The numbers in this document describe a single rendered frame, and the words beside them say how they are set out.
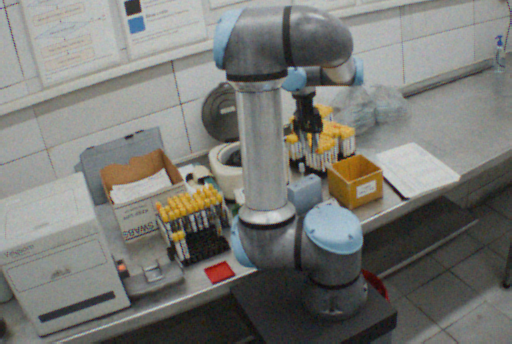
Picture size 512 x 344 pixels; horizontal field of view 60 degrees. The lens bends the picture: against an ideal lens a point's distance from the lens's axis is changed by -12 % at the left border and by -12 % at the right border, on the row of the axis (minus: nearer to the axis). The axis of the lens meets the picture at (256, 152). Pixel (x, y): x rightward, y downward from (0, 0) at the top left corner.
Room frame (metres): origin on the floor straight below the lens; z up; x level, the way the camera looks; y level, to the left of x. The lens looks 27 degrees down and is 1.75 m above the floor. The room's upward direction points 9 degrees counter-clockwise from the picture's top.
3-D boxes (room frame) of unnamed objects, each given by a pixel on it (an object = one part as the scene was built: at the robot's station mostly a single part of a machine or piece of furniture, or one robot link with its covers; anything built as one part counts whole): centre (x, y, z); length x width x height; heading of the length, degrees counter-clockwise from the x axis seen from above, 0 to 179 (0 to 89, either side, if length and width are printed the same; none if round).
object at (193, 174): (1.46, 0.21, 0.92); 0.24 x 0.12 x 0.10; 21
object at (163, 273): (1.01, 0.35, 0.92); 0.21 x 0.07 x 0.05; 111
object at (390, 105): (1.87, -0.58, 0.94); 0.20 x 0.17 x 0.14; 92
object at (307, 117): (1.32, -0.16, 1.18); 0.09 x 0.08 x 0.12; 179
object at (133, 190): (1.41, 0.39, 0.95); 0.29 x 0.25 x 0.15; 21
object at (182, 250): (1.15, 0.21, 0.93); 0.17 x 0.09 x 0.11; 111
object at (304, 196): (1.28, -0.13, 0.92); 0.10 x 0.07 x 0.10; 117
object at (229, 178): (1.48, 0.03, 0.94); 0.30 x 0.24 x 0.12; 12
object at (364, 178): (1.31, -0.29, 0.92); 0.13 x 0.13 x 0.10; 18
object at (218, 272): (1.04, 0.15, 0.88); 0.07 x 0.07 x 0.01; 21
